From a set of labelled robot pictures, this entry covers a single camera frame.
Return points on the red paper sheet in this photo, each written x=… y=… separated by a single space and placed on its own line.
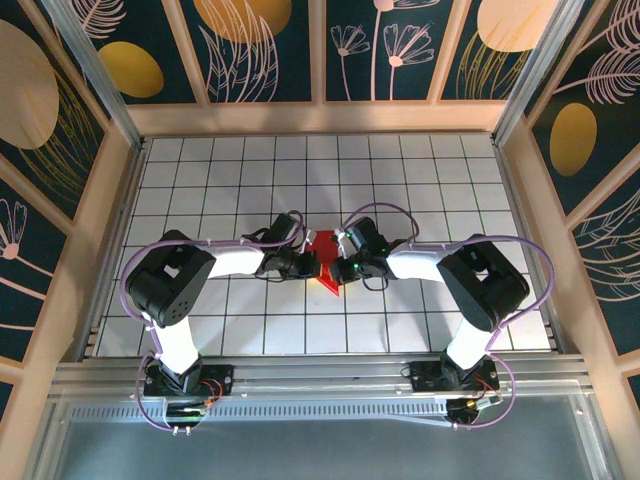
x=324 y=245

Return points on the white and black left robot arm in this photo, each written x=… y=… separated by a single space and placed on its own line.
x=165 y=280

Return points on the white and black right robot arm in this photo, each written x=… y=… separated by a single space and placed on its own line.
x=480 y=282

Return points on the long aluminium mounting rail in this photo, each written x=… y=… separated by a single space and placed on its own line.
x=325 y=375

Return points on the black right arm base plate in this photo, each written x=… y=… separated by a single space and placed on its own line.
x=425 y=380

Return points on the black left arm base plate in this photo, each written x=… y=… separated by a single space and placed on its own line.
x=220 y=375

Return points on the aluminium table side rail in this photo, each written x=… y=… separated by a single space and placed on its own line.
x=531 y=250
x=114 y=250

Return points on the slanted aluminium frame post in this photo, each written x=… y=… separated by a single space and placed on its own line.
x=535 y=75
x=109 y=95

